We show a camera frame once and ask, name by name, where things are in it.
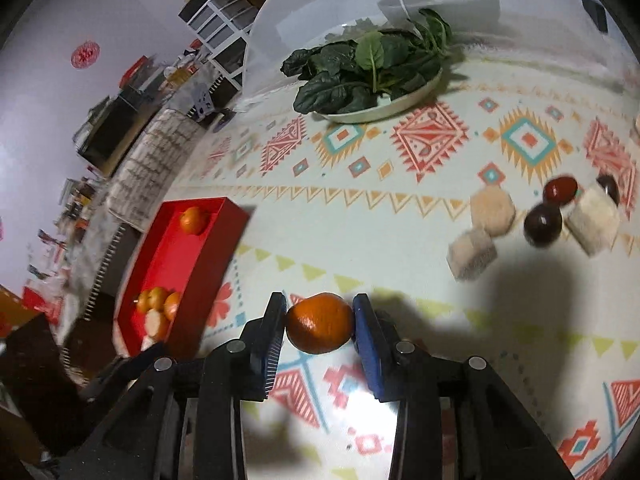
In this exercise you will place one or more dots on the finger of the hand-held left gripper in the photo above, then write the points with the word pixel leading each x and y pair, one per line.
pixel 120 367

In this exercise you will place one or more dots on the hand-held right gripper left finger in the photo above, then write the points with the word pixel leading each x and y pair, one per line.
pixel 270 355

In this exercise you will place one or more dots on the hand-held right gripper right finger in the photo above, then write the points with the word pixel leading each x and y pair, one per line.
pixel 370 360

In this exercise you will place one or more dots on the beige sugarcane piece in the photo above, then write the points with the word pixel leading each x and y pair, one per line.
pixel 595 225
pixel 156 324
pixel 147 344
pixel 472 255
pixel 492 210

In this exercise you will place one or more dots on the orange mandarin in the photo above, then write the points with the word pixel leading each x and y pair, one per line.
pixel 194 220
pixel 320 322
pixel 151 299
pixel 173 306

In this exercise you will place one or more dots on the red rectangular box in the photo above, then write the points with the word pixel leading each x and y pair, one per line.
pixel 200 270

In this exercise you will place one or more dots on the dark wooden furniture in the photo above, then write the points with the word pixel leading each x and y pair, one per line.
pixel 35 385

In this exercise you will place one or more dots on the patterned tablecloth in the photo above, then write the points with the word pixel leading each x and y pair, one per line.
pixel 400 260

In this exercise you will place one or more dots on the patterned bench cover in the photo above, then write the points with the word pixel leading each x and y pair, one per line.
pixel 150 160

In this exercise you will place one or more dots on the dark purple tomato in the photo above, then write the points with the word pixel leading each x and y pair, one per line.
pixel 542 224

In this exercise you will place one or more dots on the black box appliance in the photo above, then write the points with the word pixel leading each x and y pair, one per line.
pixel 115 132

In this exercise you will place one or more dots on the white oval plate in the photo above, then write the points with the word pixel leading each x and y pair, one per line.
pixel 380 110

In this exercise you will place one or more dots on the red jujube date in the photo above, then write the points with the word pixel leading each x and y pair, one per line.
pixel 560 190

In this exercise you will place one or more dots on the green spinach leaves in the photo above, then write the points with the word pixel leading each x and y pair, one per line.
pixel 340 85

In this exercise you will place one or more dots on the small dark jujube date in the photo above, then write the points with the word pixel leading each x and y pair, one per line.
pixel 608 187

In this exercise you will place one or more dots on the white plastic drawer unit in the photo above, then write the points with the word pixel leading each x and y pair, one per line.
pixel 220 20

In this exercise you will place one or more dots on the white mesh food cover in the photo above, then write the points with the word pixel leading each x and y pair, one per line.
pixel 310 10

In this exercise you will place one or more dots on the red round wall decoration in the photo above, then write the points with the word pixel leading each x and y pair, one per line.
pixel 85 55

